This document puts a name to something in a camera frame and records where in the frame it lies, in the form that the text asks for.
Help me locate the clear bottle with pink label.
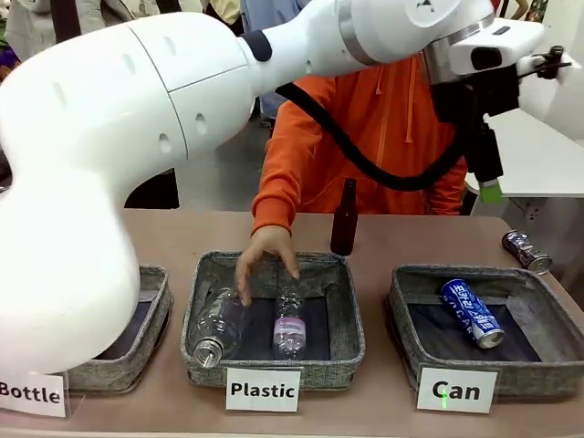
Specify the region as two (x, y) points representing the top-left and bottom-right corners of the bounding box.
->
(272, 285), (308, 361)

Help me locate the person in beige jacket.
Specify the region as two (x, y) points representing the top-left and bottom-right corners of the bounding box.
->
(6, 0), (154, 60)

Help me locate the large clear plastic bottle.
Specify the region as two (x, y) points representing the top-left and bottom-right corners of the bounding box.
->
(187, 285), (256, 369)

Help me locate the person in orange hoodie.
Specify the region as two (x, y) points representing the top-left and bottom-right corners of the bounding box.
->
(262, 54), (469, 216)

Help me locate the black corrugated cable conduit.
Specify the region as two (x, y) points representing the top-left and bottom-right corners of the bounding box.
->
(273, 81), (469, 193)

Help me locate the grey woven fabric basket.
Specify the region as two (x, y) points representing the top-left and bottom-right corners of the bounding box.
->
(386, 263), (584, 399)
(66, 263), (175, 394)
(180, 249), (366, 390)

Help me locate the brown glass bottle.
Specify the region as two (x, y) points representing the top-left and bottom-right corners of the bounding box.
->
(329, 177), (358, 256)

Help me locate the blue Pocari drink can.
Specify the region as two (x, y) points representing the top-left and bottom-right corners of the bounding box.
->
(440, 278), (506, 350)

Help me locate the person in blue shirt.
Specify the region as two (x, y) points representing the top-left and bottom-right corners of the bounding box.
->
(240, 0), (316, 28)

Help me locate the white Bottle label sign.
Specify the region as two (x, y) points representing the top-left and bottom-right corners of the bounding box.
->
(0, 371), (69, 419)

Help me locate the orange-sleeved right forearm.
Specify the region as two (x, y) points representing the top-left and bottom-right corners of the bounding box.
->
(250, 154), (305, 239)

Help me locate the dark blue drink can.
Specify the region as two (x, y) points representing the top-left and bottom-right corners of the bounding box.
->
(501, 229), (554, 276)

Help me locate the white Can label sign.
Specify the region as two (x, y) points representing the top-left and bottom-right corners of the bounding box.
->
(415, 367), (498, 415)

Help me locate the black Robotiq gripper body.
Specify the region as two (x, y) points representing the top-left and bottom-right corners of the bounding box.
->
(432, 67), (522, 127)

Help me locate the person's right hand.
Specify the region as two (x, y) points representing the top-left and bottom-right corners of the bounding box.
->
(235, 225), (302, 308)

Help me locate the black cable with ties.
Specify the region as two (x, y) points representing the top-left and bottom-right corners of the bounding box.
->
(517, 45), (574, 79)

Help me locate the white desk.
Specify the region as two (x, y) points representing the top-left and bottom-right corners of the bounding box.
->
(469, 107), (584, 215)

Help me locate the white Plastic label sign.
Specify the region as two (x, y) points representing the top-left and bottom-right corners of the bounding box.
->
(224, 366), (302, 414)

